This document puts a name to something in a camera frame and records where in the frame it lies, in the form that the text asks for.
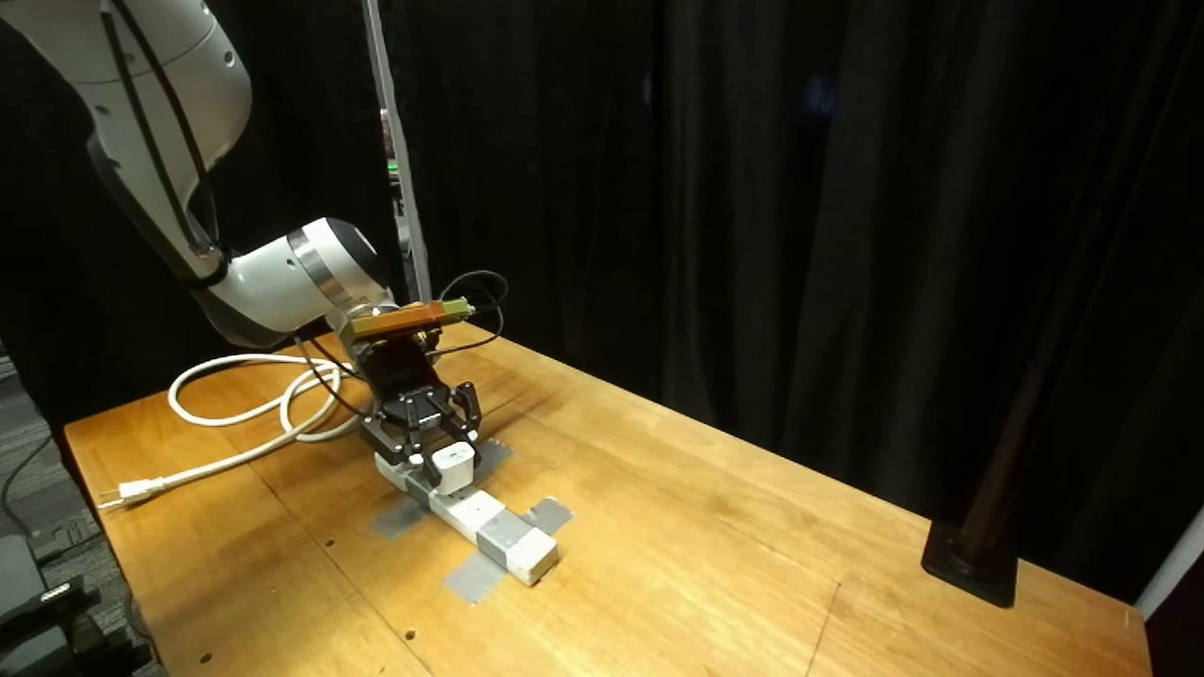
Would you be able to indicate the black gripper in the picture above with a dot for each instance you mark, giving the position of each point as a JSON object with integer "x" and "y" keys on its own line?
{"x": 404, "y": 367}

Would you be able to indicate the white charger head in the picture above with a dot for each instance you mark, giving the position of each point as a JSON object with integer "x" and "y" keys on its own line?
{"x": 452, "y": 468}

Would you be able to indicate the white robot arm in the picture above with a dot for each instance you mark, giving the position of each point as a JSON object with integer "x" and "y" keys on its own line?
{"x": 154, "y": 114}

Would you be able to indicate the grey tape strip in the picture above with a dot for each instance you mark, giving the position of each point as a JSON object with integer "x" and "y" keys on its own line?
{"x": 402, "y": 520}

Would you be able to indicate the white power strip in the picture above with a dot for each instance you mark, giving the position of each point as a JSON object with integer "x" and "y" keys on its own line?
{"x": 502, "y": 526}

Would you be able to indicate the white vertical pole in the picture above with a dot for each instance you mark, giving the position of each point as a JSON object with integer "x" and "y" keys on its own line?
{"x": 402, "y": 163}

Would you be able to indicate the black curtain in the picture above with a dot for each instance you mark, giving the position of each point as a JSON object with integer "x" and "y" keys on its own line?
{"x": 778, "y": 189}

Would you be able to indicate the black equipment beside table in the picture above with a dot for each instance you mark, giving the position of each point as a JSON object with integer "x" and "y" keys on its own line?
{"x": 42, "y": 624}

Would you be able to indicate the black pole with base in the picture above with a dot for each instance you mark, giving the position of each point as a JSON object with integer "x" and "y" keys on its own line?
{"x": 973, "y": 565}

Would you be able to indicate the white slanted bar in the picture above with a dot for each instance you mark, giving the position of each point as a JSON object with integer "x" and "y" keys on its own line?
{"x": 1172, "y": 565}

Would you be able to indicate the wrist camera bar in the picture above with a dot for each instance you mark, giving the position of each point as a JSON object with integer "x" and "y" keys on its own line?
{"x": 407, "y": 318}

